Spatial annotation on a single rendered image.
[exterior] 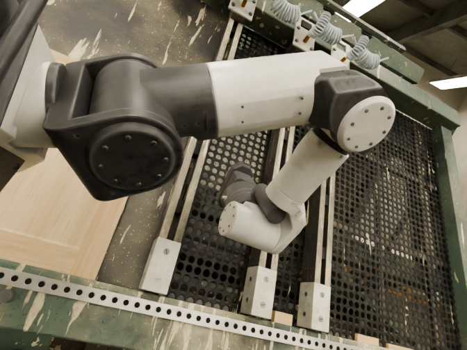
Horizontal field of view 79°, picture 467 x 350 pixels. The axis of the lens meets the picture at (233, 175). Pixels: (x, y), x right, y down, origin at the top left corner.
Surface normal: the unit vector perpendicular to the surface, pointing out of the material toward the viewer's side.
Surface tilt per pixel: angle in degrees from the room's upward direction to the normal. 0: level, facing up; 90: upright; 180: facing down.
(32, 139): 134
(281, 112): 111
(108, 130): 86
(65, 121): 47
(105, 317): 55
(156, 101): 27
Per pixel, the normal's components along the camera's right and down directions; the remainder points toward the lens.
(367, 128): 0.25, 0.61
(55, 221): 0.40, -0.34
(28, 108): 0.35, 0.27
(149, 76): -0.04, -0.70
